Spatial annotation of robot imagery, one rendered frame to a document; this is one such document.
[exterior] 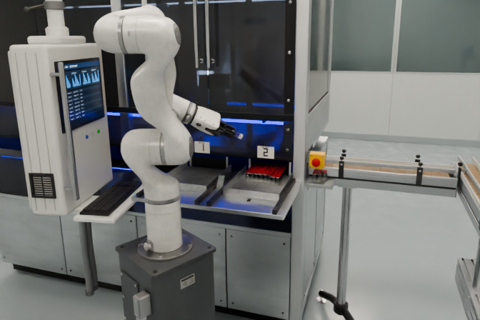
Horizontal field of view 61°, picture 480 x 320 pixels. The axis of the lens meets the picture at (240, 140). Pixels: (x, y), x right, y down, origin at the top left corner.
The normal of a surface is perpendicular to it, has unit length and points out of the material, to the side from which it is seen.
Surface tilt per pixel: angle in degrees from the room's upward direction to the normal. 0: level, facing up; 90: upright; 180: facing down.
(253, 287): 90
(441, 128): 90
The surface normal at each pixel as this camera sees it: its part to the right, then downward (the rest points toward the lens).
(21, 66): -0.14, 0.24
